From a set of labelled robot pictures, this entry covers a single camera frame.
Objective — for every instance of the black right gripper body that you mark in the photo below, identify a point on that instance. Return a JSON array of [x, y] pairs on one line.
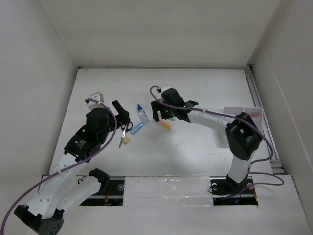
[[167, 112]]

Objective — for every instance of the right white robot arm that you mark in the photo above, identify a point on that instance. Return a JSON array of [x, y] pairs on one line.
[[242, 134]]

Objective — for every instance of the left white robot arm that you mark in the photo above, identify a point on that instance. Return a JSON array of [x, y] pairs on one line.
[[45, 213]]

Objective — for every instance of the clear spray bottle blue cap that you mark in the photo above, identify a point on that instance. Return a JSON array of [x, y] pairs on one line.
[[143, 116]]

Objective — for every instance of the blue correction tape dispenser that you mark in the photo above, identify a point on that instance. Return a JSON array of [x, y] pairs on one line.
[[136, 128]]

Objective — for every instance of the yellow eraser block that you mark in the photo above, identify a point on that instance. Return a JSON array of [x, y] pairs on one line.
[[126, 140]]

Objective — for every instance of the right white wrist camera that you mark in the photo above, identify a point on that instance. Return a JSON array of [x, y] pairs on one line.
[[162, 88]]

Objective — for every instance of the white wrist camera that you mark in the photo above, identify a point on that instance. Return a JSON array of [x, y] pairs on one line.
[[95, 99], [162, 88]]

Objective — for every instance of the black handled scissors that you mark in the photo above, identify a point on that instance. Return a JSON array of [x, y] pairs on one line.
[[124, 133]]

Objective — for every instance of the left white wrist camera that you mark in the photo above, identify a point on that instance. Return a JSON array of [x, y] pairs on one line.
[[95, 99]]

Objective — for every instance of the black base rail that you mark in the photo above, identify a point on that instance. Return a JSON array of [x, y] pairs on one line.
[[166, 191]]

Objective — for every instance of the aluminium frame rail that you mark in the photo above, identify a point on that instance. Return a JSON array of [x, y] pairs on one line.
[[275, 161]]

